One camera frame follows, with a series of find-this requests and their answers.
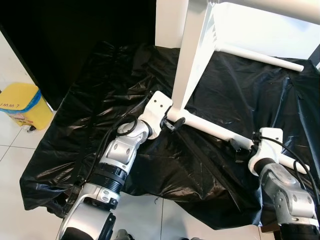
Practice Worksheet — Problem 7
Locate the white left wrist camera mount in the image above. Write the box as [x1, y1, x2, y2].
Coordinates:
[139, 91, 174, 140]

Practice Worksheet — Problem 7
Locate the yellow plastic item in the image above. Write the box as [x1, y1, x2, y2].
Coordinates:
[0, 82, 54, 132]

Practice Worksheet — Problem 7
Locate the grey left robot foot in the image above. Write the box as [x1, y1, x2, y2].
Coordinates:
[113, 229, 134, 240]

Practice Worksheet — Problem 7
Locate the black plastic table cover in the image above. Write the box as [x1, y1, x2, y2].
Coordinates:
[20, 40, 320, 231]

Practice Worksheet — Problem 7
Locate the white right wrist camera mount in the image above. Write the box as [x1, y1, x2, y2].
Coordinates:
[248, 128, 285, 174]

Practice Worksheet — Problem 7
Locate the white plastic table leg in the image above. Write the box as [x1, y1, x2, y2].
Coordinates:
[166, 106, 310, 175]
[215, 0, 320, 25]
[215, 43, 305, 72]

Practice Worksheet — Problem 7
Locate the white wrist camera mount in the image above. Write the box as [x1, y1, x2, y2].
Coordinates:
[248, 128, 285, 174]
[139, 91, 174, 140]

